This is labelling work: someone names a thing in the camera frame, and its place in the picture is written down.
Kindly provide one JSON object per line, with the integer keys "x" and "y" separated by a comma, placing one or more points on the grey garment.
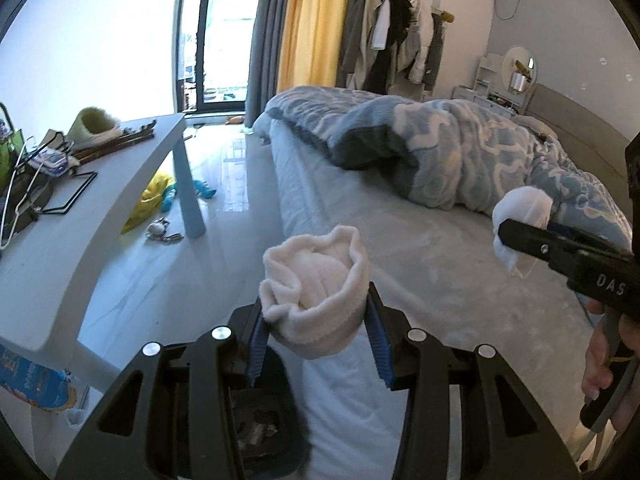
{"x": 436, "y": 45}

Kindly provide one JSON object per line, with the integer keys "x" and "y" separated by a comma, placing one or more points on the yellow plastic bag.
{"x": 150, "y": 200}

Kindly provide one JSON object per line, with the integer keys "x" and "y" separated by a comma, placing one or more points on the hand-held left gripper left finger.
{"x": 257, "y": 342}

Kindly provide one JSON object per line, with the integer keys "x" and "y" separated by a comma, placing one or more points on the round mirror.
{"x": 517, "y": 60}

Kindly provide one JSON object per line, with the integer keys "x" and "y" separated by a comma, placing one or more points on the white sock wide cuff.
{"x": 315, "y": 280}

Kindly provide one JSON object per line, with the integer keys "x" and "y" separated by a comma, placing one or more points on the grey curtain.
{"x": 357, "y": 0}
{"x": 265, "y": 35}

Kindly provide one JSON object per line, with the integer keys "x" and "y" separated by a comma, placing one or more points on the dark brown stick bundle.
{"x": 125, "y": 137}

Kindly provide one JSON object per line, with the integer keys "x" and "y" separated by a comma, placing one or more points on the black framed glass door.
{"x": 200, "y": 35}

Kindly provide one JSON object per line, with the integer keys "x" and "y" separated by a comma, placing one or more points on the small white blue packet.
{"x": 52, "y": 160}

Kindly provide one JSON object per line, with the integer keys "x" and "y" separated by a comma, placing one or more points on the white desktop shelf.
{"x": 487, "y": 70}

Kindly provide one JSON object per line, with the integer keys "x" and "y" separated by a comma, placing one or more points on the fluffy blue cloud blanket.
{"x": 440, "y": 145}

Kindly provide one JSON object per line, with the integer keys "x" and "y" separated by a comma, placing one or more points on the blue white patterned quilt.
{"x": 305, "y": 105}

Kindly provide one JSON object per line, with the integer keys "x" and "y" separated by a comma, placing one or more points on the yellow curtain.
{"x": 315, "y": 25}

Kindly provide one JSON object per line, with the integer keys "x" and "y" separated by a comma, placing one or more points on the person's right hand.
{"x": 595, "y": 360}

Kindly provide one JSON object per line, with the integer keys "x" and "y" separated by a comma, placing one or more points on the white sock pointed tips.
{"x": 522, "y": 210}

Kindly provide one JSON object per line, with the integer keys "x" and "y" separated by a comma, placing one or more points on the green handbag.
{"x": 10, "y": 155}

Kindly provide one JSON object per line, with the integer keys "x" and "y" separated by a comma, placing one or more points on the white vanity table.
{"x": 480, "y": 97}

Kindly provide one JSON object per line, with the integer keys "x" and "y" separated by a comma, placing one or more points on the black coat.
{"x": 395, "y": 25}

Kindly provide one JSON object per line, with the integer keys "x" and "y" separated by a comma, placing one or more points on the blue printed plastic bag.
{"x": 30, "y": 375}

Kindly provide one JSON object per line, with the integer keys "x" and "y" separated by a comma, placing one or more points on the light blue table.
{"x": 100, "y": 240}

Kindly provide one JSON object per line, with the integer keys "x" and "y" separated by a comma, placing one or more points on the white jacket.
{"x": 417, "y": 50}

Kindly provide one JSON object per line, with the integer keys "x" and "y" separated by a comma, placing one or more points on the beige grey headboard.
{"x": 575, "y": 125}

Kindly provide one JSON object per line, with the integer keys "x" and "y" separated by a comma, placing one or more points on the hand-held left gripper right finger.
{"x": 380, "y": 347}

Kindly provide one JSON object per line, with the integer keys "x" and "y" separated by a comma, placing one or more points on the grey pillow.
{"x": 535, "y": 127}

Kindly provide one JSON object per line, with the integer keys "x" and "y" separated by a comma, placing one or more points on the silver cylindrical container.
{"x": 519, "y": 82}

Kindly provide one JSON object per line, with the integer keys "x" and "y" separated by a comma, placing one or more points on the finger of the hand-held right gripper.
{"x": 535, "y": 245}
{"x": 570, "y": 234}

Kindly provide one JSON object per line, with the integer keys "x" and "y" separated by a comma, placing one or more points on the black trash bin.
{"x": 287, "y": 400}

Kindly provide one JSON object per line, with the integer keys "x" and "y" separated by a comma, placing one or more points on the white green fluffy slipper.
{"x": 92, "y": 127}

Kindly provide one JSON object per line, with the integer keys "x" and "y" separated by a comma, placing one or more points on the white shirt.
{"x": 382, "y": 25}

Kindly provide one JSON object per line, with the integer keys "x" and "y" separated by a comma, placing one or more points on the beige coat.
{"x": 357, "y": 35}

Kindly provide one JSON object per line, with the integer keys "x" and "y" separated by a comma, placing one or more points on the small blue cloth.
{"x": 202, "y": 188}

